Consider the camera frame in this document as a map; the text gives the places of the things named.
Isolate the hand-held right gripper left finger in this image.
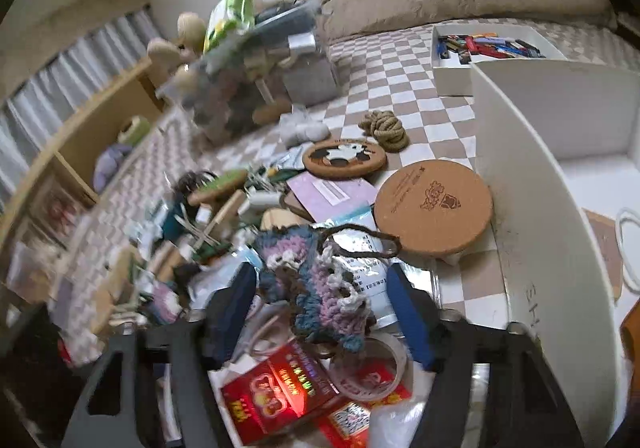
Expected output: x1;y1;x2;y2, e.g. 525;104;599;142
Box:
60;261;258;448

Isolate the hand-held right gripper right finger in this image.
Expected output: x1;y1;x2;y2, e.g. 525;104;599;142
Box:
387;263;583;448

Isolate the blue purple crocheted pouch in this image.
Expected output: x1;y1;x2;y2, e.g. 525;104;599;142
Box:
252;223;401;354

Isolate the white cardboard shoe box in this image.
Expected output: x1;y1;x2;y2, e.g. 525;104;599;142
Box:
469;59;640;448

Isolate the tan sheet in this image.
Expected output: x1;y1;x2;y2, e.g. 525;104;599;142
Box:
582;209;626;299

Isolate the white plastic ring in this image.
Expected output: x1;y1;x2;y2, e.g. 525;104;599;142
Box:
614;208;640;293

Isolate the clear tape roll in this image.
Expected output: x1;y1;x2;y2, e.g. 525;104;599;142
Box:
327;332;411;401

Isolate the red cardboard box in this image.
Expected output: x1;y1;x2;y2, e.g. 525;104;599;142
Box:
221;342;351;436

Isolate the plain cork coaster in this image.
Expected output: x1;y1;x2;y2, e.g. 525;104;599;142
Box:
374;164;493;259

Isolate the white plug adapter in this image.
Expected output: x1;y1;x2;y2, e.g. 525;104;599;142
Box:
245;191;281;211

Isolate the green cartoon cork coaster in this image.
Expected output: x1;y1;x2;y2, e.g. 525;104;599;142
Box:
187;168;251;206

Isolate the red foil packet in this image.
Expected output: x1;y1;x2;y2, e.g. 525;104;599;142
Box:
317;363;413;448

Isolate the purple card packet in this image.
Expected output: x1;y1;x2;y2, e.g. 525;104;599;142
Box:
286;175;378;224

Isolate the panda cork coaster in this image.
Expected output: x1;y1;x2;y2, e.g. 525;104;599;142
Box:
301;138;388;180

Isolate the purple plush toy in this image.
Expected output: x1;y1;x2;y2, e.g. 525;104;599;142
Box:
92;143;133;191

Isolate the white socks bundle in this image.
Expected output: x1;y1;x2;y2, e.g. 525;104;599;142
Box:
277;111;331;146

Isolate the framed doll picture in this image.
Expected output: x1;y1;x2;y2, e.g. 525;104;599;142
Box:
30;178;86;249

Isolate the green round plush toy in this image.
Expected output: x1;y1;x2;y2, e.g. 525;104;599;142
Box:
117;115;152;146

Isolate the checked bed sheet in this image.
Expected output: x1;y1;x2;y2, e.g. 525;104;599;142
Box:
50;18;640;448

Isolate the wooden bedside shelf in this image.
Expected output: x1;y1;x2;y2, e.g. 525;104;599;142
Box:
0;56;166;279

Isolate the white shallow box lid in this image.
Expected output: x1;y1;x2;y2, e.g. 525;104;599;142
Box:
431;24;568;96

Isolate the clear plastic storage bin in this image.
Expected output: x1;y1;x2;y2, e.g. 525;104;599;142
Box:
155;0;346;144

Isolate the pile of colourful lighters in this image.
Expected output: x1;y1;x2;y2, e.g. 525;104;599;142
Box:
436;32;547;65

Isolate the grey curtain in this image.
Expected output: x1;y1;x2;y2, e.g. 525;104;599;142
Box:
0;8;153;189

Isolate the green wipes packet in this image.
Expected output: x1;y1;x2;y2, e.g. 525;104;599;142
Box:
202;0;256;54

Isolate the beige printed valance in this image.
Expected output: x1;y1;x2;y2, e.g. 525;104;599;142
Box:
0;0;151;94

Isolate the pink glasses frame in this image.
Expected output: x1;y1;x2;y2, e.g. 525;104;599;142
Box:
240;303;296;359

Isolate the knotted jute rope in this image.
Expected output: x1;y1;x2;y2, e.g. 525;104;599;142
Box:
359;109;411;153

